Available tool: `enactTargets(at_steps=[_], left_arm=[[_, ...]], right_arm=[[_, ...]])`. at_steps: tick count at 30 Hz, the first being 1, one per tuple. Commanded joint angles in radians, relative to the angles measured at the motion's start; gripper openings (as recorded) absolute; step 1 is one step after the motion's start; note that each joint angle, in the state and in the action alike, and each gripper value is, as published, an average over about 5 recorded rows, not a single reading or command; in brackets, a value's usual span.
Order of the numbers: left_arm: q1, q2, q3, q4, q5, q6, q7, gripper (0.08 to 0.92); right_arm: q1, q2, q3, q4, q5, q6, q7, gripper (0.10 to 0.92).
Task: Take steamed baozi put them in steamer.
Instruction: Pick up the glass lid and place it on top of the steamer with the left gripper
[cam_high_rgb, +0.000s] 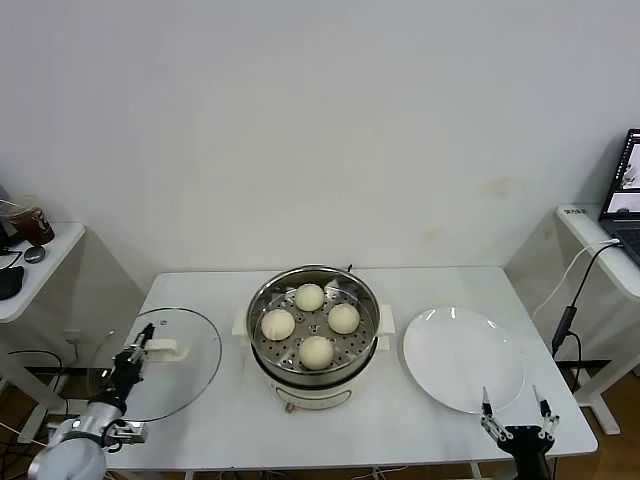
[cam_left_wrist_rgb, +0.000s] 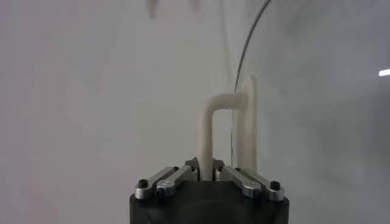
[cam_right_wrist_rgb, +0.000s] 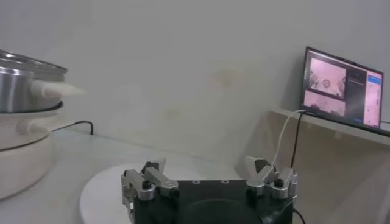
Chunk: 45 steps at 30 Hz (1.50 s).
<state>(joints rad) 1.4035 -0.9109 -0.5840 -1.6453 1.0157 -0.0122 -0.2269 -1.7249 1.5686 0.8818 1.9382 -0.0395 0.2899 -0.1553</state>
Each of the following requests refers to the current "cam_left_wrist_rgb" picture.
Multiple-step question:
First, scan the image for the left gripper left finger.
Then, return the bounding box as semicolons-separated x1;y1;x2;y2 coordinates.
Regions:
134;157;200;201

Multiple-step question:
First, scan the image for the glass lid with cream handle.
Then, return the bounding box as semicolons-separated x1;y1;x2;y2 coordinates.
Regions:
197;0;390;224

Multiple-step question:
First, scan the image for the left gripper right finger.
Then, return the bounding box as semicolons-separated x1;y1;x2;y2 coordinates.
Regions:
214;158;286;202

